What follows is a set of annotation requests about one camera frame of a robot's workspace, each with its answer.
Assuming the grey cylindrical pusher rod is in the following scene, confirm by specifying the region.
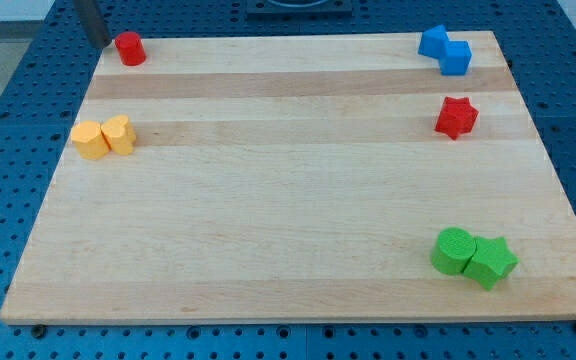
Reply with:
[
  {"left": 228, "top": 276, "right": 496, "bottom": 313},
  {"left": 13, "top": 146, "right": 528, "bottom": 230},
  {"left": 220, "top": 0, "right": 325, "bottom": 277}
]
[{"left": 73, "top": 0, "right": 112, "bottom": 49}]

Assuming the yellow hexagon block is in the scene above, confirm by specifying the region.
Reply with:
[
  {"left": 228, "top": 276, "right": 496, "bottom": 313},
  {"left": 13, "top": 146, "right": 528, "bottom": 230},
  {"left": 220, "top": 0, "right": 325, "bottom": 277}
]
[{"left": 70, "top": 121, "right": 110, "bottom": 160}]

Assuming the red cylinder block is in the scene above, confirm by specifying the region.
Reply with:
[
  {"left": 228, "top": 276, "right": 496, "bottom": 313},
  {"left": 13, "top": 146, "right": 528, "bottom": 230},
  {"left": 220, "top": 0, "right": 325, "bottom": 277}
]
[{"left": 114, "top": 31, "right": 147, "bottom": 66}]

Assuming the light wooden board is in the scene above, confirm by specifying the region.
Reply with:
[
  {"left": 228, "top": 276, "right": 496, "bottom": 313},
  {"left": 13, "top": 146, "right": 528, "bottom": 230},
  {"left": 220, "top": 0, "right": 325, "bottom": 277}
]
[{"left": 0, "top": 31, "right": 576, "bottom": 325}]

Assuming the red star block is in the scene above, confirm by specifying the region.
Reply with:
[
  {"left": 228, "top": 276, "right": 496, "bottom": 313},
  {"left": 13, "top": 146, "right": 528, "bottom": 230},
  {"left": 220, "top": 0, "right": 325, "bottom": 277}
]
[{"left": 434, "top": 97, "right": 479, "bottom": 140}]

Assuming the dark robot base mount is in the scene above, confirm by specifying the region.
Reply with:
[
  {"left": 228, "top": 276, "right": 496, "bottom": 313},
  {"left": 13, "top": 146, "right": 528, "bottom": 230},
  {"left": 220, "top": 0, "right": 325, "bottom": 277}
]
[{"left": 246, "top": 0, "right": 353, "bottom": 18}]

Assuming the blue triangular block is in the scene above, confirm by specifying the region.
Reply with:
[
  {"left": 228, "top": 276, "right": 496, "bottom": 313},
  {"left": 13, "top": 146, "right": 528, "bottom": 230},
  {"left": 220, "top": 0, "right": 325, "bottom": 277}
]
[{"left": 417, "top": 25, "right": 450, "bottom": 59}]

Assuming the green star block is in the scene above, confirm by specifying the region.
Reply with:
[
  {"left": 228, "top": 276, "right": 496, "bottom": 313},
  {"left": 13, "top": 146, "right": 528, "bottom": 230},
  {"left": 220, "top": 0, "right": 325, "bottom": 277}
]
[{"left": 462, "top": 236, "right": 519, "bottom": 291}]

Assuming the yellow heart block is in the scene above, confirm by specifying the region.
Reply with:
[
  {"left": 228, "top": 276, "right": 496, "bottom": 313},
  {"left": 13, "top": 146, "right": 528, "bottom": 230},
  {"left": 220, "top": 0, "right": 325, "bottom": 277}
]
[{"left": 101, "top": 114, "right": 136, "bottom": 155}]

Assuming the green cylinder block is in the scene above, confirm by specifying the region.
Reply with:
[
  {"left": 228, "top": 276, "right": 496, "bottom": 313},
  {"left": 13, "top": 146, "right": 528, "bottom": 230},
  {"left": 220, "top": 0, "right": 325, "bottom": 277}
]
[{"left": 430, "top": 227, "right": 477, "bottom": 275}]

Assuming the blue cube block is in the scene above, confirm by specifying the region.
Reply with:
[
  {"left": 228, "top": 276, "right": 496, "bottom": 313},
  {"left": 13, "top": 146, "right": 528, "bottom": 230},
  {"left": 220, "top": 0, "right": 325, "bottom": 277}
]
[{"left": 439, "top": 40, "right": 472, "bottom": 76}]

